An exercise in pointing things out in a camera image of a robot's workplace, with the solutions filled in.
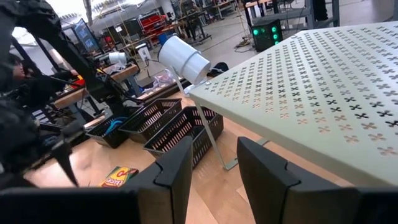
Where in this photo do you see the black computer tower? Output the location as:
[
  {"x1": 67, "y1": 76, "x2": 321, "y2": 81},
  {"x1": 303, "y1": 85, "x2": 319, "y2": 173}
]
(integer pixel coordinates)
[{"x1": 250, "y1": 18, "x2": 284, "y2": 53}]

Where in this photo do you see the computer monitor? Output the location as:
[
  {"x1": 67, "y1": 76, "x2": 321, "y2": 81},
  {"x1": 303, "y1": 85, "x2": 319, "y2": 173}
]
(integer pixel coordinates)
[{"x1": 72, "y1": 17, "x2": 102, "y2": 54}]

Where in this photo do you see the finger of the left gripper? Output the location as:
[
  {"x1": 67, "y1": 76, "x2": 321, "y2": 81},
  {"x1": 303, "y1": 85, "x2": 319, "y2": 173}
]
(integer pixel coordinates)
[{"x1": 51, "y1": 141, "x2": 78, "y2": 187}]

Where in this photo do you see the wooden workbench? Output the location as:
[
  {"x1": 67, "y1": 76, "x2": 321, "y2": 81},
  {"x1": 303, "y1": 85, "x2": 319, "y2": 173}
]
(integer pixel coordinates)
[{"x1": 52, "y1": 63, "x2": 141, "y2": 110}]

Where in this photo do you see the yellow green crayon box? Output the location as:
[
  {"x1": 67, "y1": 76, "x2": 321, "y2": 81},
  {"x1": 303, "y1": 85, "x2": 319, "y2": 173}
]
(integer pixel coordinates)
[{"x1": 98, "y1": 166, "x2": 140, "y2": 189}]

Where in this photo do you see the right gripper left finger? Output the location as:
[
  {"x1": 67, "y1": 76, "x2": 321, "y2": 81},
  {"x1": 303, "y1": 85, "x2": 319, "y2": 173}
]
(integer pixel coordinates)
[{"x1": 123, "y1": 136, "x2": 193, "y2": 224}]

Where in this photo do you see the red storage shelving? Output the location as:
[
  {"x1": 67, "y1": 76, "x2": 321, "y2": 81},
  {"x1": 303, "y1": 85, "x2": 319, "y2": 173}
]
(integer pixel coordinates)
[{"x1": 138, "y1": 14, "x2": 167, "y2": 34}]

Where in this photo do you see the black slotted plastic basket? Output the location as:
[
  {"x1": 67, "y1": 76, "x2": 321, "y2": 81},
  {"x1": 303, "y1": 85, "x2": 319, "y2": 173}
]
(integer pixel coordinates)
[
  {"x1": 85, "y1": 105, "x2": 144, "y2": 149},
  {"x1": 142, "y1": 105, "x2": 224, "y2": 170},
  {"x1": 119, "y1": 98, "x2": 183, "y2": 144}
]

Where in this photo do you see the green perforated metal shelf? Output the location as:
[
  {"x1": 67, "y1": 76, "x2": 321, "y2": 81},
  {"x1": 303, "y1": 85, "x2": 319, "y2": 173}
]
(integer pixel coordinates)
[{"x1": 188, "y1": 21, "x2": 398, "y2": 187}]

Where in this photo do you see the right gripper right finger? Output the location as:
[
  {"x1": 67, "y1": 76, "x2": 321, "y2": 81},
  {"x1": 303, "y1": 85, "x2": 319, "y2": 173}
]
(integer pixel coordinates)
[{"x1": 236, "y1": 136, "x2": 361, "y2": 224}]

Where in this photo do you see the person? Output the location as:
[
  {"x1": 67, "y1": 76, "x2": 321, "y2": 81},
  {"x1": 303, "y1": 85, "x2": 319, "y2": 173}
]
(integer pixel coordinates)
[{"x1": 7, "y1": 52, "x2": 80, "y2": 108}]

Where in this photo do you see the grey metal rack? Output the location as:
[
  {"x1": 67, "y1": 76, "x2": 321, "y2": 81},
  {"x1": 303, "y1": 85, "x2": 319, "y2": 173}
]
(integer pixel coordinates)
[{"x1": 244, "y1": 0, "x2": 340, "y2": 30}]

